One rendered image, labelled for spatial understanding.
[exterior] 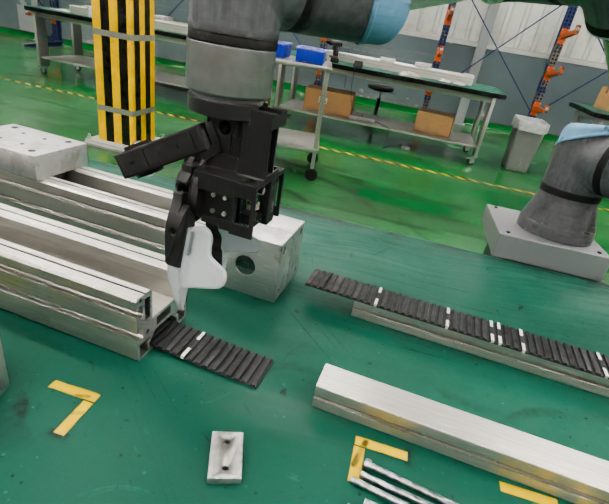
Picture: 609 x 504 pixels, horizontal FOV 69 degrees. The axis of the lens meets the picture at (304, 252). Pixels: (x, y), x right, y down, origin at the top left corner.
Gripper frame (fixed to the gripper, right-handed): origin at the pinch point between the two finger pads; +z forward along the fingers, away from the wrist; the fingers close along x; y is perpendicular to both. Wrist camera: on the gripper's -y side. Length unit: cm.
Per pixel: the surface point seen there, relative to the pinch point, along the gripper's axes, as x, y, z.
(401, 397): 1.0, 24.6, 6.8
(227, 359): 0.2, 4.5, 9.6
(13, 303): -4.8, -21.7, 8.3
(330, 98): 485, -112, 46
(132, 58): 261, -208, 17
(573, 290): 48, 52, 9
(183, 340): 0.4, -1.6, 9.4
